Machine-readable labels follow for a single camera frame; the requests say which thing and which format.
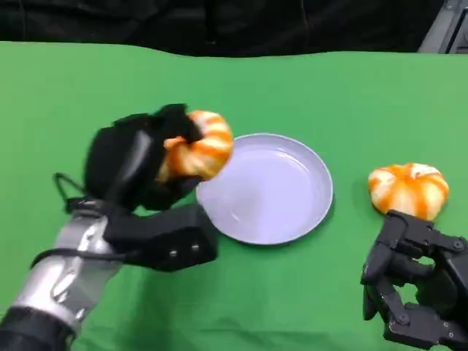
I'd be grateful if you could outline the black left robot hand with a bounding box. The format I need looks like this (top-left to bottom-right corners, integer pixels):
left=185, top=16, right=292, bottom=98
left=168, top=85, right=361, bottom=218
left=83, top=103, right=205, bottom=214

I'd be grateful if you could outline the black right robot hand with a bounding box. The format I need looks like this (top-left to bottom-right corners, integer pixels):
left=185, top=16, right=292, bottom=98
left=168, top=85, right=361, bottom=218
left=360, top=209, right=468, bottom=347

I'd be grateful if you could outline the orange and white bread roll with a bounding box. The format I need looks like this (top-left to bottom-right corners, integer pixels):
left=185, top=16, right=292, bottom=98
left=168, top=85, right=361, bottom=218
left=155, top=109, right=235, bottom=183
left=367, top=162, right=450, bottom=222

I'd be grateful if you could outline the lilac plate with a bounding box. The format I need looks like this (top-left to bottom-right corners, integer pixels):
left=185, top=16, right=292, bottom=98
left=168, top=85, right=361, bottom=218
left=195, top=133, right=334, bottom=246

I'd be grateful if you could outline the black backdrop cloth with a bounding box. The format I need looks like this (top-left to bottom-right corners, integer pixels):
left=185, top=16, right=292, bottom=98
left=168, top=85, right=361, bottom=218
left=0, top=0, right=445, bottom=59

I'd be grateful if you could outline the green table cloth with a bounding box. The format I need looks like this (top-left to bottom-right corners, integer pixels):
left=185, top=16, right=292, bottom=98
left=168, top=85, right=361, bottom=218
left=0, top=40, right=468, bottom=351

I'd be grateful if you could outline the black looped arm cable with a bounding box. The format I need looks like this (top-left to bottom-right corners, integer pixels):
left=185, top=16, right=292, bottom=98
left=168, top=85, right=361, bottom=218
left=53, top=172, right=94, bottom=214

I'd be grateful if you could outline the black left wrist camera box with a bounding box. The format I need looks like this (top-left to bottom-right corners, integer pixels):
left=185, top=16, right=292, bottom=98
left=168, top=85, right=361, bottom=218
left=103, top=203, right=219, bottom=273

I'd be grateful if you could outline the grey metal equipment frame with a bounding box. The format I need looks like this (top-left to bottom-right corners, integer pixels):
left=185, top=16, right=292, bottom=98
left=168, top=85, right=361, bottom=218
left=418, top=0, right=468, bottom=55

